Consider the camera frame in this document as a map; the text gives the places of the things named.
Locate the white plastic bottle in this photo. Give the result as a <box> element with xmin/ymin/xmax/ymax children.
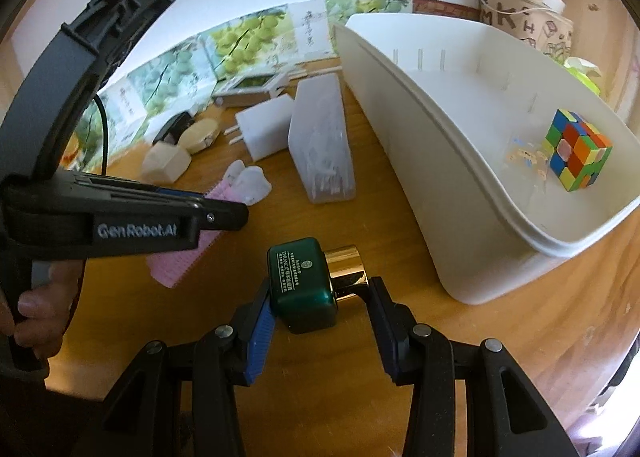
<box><xmin>141</xmin><ymin>143</ymin><xmax>191</xmax><ymax>183</ymax></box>

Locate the black charger adapter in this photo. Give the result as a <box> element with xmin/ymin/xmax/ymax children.
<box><xmin>151</xmin><ymin>112</ymin><xmax>196</xmax><ymax>145</ymax></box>

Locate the brown card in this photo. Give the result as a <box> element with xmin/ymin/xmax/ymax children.
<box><xmin>412</xmin><ymin>0</ymin><xmax>483</xmax><ymax>18</ymax></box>

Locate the green tissue pack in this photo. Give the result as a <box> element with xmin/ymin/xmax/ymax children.
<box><xmin>562</xmin><ymin>56</ymin><xmax>606</xmax><ymax>95</ymax></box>

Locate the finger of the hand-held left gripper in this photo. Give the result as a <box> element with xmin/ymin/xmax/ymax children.
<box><xmin>195</xmin><ymin>200</ymin><xmax>249</xmax><ymax>238</ymax></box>
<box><xmin>107</xmin><ymin>180</ymin><xmax>208</xmax><ymax>203</ymax></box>

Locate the white charger adapter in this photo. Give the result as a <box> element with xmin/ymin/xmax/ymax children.
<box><xmin>227</xmin><ymin>94</ymin><xmax>296</xmax><ymax>163</ymax></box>

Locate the white plastic bin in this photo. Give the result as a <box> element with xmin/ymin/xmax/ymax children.
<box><xmin>332</xmin><ymin>12</ymin><xmax>640</xmax><ymax>307</ymax></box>

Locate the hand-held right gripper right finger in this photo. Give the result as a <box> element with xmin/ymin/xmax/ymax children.
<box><xmin>367</xmin><ymin>276</ymin><xmax>571</xmax><ymax>457</ymax></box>

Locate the pink comb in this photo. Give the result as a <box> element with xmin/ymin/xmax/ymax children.
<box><xmin>146</xmin><ymin>182</ymin><xmax>231</xmax><ymax>290</ymax></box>

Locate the colourful puzzle cube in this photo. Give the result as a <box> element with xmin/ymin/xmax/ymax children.
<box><xmin>545</xmin><ymin>108</ymin><xmax>613</xmax><ymax>193</ymax></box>

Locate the translucent plastic box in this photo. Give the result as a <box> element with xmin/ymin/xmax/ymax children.
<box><xmin>287</xmin><ymin>74</ymin><xmax>358</xmax><ymax>205</ymax></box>

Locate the row of green tissue packs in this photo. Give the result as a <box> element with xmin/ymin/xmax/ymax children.
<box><xmin>65</xmin><ymin>0</ymin><xmax>416</xmax><ymax>173</ymax></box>

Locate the green bottle with gold cap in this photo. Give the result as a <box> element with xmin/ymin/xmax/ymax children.
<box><xmin>266</xmin><ymin>237</ymin><xmax>370</xmax><ymax>335</ymax></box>

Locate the small white screen device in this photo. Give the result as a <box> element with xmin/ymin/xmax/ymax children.
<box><xmin>211</xmin><ymin>72</ymin><xmax>291</xmax><ymax>108</ymax></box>

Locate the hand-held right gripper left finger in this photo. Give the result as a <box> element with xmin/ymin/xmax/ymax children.
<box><xmin>102</xmin><ymin>277</ymin><xmax>276</xmax><ymax>457</ymax></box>

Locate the person's left hand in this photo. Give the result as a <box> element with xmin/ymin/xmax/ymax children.
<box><xmin>0</xmin><ymin>262</ymin><xmax>83</xmax><ymax>363</ymax></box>

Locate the printed fabric storage box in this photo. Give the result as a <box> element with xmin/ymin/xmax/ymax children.
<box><xmin>480</xmin><ymin>0</ymin><xmax>576</xmax><ymax>60</ymax></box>

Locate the clear pink plastic case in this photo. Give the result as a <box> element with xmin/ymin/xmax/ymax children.
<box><xmin>222</xmin><ymin>160</ymin><xmax>273</xmax><ymax>205</ymax></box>

